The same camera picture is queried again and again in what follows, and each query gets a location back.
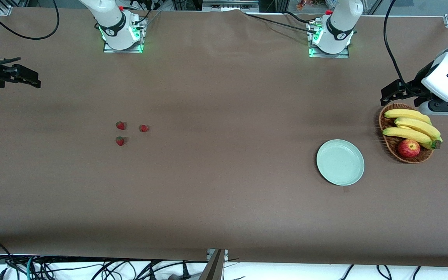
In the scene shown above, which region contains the pale green round plate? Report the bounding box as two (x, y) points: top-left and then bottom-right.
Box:
(317, 139), (365, 186)

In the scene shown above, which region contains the brown woven basket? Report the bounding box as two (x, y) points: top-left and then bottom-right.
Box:
(378, 103), (434, 164)

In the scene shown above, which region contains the red apple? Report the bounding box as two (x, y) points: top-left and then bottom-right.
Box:
(398, 139), (421, 158)

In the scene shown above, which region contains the brown table cover sheet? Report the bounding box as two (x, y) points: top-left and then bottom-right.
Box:
(0, 7), (448, 268)

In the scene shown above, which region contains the aluminium profile bar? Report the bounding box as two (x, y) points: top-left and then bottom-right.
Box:
(199, 249), (228, 280)

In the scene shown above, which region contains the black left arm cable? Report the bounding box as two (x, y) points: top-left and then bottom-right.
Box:
(383, 0), (409, 88)

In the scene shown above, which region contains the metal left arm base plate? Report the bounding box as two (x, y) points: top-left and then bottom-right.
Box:
(308, 20), (350, 59)

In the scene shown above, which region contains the metal rail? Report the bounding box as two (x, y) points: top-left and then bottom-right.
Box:
(202, 0), (260, 13)

